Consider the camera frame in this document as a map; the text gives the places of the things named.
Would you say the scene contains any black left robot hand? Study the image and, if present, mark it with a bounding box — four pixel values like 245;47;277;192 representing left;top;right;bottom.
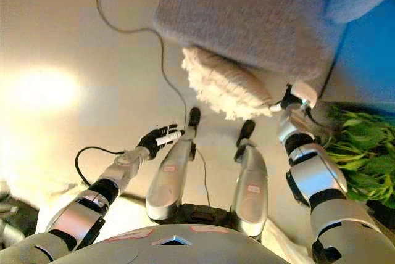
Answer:
135;123;183;162

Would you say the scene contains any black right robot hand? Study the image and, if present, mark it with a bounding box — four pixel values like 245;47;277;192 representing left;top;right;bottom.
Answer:
270;83;313;113

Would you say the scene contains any cream fluffy pillow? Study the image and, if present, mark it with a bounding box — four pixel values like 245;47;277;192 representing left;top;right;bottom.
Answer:
181;46;275;122

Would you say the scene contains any grey fabric sofa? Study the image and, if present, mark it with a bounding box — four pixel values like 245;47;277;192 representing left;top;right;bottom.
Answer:
155;0;395;83

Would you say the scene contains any silver left robot leg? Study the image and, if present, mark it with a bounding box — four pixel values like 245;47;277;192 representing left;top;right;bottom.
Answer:
145;128;198;222

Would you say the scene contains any silver robot leg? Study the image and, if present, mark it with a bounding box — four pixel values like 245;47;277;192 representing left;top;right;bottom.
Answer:
145;128;198;222
231;139;268;241

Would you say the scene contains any black left robot foot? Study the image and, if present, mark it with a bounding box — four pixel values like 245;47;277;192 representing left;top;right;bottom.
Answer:
184;107;202;137

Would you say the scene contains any black robot foot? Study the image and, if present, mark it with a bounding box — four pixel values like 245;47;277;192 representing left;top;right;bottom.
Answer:
236;119;256;147
184;107;202;137

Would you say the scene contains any black right robot foot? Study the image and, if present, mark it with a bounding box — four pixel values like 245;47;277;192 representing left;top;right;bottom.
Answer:
236;119;256;147

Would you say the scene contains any green leafy plant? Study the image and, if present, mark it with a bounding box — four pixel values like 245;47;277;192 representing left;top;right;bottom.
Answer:
322;103;395;210

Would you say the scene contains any silver right robot leg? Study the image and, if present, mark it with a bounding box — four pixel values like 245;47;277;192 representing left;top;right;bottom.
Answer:
231;139;268;241

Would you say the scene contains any blue cushion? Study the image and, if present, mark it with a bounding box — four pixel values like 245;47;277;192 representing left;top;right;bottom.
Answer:
325;0;395;106

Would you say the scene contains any grey robot torso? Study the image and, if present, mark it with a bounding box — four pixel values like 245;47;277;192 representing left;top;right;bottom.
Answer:
18;204;293;264

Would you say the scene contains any white fluffy rug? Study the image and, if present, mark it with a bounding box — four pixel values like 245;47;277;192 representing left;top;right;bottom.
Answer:
0;176;90;234

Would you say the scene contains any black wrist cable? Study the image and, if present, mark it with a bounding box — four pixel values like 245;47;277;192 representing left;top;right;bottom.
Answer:
75;146;125;185

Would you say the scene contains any thin dark floor cable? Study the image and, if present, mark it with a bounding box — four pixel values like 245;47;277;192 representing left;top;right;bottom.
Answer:
91;0;212;207

